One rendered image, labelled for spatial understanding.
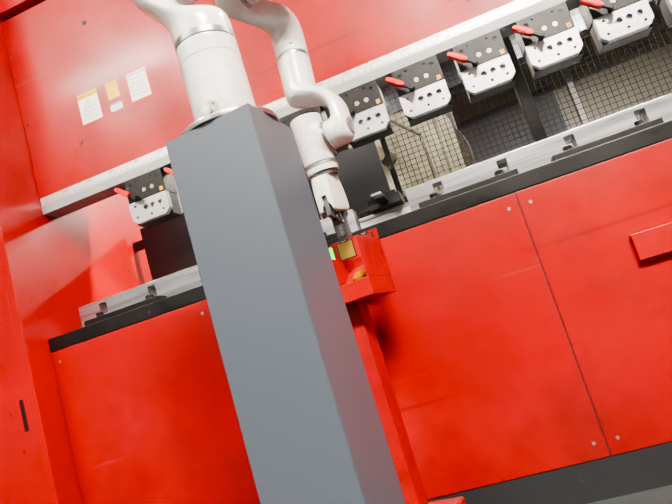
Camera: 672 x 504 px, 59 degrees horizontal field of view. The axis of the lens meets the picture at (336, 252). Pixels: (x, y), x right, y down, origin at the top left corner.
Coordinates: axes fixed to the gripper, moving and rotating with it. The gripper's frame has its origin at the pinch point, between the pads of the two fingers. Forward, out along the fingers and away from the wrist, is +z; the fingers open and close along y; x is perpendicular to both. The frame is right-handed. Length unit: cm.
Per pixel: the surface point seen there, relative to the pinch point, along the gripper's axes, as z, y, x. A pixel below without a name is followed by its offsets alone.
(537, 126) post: -26, -124, 47
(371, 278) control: 13.9, 5.0, 4.9
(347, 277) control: 11.3, -2.9, -4.5
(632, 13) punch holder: -34, -54, 85
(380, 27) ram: -62, -43, 17
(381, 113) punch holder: -35, -39, 9
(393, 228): 1.7, -23.7, 5.2
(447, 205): 0.8, -27.1, 21.5
